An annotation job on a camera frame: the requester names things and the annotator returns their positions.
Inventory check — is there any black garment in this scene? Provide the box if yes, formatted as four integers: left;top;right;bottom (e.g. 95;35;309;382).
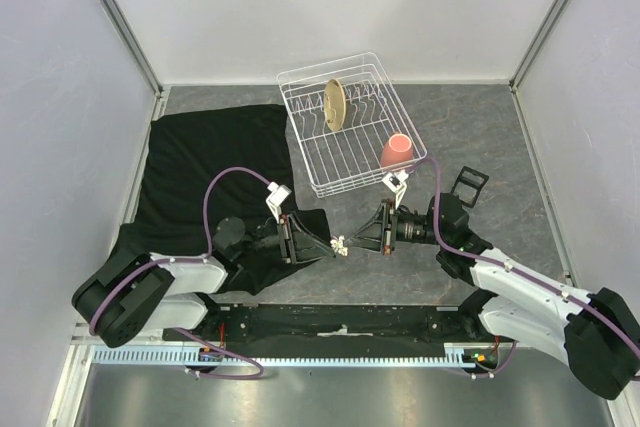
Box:
112;103;334;297

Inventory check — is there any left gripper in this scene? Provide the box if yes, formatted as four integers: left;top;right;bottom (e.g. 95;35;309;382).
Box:
235;211;334;264

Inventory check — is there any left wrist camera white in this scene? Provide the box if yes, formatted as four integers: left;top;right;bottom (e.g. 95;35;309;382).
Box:
265;182;292;221

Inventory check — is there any tan plate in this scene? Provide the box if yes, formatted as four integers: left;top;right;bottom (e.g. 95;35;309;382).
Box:
323;79;347;132

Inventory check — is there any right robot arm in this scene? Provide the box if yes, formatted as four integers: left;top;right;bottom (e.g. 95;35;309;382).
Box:
345;193;639;400

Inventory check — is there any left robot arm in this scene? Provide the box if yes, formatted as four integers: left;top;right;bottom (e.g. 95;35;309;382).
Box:
71;212;340;348

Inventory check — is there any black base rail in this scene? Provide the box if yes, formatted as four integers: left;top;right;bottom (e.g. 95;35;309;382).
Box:
191;304;495;358

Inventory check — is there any grey cable duct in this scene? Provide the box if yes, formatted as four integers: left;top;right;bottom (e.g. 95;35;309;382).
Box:
92;345;476;369

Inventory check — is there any silver flower brooch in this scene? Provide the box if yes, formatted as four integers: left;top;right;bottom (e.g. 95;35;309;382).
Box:
330;235;348;257

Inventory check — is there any white wire dish rack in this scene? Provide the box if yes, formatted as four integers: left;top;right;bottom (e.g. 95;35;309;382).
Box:
277;52;427;198

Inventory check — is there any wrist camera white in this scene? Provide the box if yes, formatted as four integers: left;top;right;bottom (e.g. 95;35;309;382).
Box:
382;170;409;208
265;182;292;221

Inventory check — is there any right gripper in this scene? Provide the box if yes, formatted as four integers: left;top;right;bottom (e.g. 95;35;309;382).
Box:
343;199;446;255

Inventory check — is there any black square frame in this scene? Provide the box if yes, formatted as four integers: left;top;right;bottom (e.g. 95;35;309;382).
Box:
450;166;489;209

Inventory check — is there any pink cup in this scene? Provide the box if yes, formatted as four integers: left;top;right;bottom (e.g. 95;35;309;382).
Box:
380;132;414;169

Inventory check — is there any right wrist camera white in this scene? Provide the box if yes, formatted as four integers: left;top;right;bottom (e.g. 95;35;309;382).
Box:
382;170;409;208

